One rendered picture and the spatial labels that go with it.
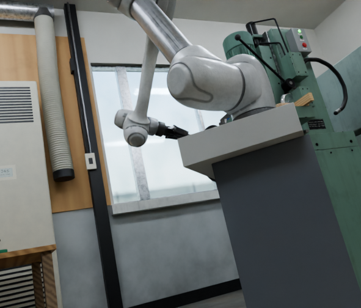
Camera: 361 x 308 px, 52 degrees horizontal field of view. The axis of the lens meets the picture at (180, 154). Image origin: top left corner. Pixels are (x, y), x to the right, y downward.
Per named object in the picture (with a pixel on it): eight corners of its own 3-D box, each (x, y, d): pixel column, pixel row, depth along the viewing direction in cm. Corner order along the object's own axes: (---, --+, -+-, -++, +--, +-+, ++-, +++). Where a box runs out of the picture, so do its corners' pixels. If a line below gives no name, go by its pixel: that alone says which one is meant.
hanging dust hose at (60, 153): (49, 183, 277) (31, 25, 315) (73, 181, 284) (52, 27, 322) (51, 177, 262) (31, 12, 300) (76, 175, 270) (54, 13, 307)
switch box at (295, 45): (292, 57, 216) (284, 33, 221) (305, 57, 221) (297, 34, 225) (299, 51, 211) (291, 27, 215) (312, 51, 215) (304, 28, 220)
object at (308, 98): (245, 144, 219) (244, 138, 220) (248, 144, 220) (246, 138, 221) (311, 100, 169) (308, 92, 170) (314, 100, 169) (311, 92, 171)
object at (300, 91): (294, 113, 202) (288, 93, 205) (304, 113, 205) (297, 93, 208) (305, 106, 194) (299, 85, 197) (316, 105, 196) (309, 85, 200)
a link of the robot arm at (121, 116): (140, 130, 191) (143, 140, 179) (111, 122, 186) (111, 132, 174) (147, 111, 187) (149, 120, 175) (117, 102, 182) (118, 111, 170)
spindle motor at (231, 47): (229, 93, 216) (217, 47, 224) (254, 92, 223) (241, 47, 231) (245, 77, 200) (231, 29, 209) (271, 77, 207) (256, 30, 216)
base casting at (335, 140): (227, 180, 211) (223, 165, 214) (304, 170, 235) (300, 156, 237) (273, 154, 172) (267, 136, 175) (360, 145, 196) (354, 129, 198)
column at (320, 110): (282, 154, 218) (250, 49, 238) (310, 151, 227) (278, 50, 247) (307, 140, 199) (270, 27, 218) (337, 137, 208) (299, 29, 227)
